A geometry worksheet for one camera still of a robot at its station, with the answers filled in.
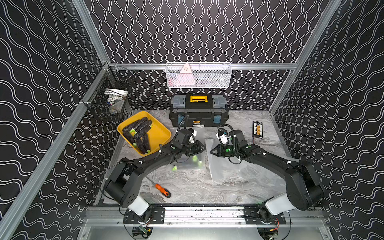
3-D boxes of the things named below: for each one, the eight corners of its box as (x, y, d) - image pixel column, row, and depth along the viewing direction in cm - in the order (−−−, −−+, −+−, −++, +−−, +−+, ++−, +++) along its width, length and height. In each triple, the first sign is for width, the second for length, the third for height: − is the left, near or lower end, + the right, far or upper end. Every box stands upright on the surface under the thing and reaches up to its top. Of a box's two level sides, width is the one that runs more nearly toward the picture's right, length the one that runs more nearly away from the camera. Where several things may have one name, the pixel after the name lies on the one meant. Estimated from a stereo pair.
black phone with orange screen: (252, 136, 108) (253, 134, 106) (253, 121, 116) (253, 120, 115) (261, 138, 106) (262, 137, 105) (261, 123, 115) (262, 121, 114)
